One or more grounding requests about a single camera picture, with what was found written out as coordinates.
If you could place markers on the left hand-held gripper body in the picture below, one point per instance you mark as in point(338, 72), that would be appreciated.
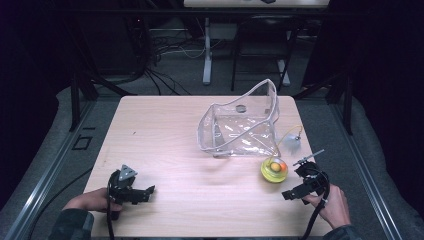
point(124, 186)

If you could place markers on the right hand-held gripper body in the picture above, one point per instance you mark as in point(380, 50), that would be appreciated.
point(311, 180)

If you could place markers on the person's right hand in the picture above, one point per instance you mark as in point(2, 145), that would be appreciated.
point(333, 208)

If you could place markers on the person's left hand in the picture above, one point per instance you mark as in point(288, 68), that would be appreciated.
point(90, 200)

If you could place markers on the yellow round toy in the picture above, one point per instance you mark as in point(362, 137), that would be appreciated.
point(274, 170)

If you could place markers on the clear plastic zipper bag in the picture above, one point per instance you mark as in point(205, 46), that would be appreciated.
point(240, 128)

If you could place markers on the black metal stand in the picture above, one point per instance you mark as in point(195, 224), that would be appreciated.
point(75, 100)
point(348, 100)

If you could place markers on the white table leg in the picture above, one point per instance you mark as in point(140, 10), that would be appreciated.
point(207, 53)

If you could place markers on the black chair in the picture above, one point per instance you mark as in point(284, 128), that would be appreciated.
point(263, 30)

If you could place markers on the aluminium floor rail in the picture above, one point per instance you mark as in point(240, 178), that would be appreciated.
point(366, 173)
point(50, 173)

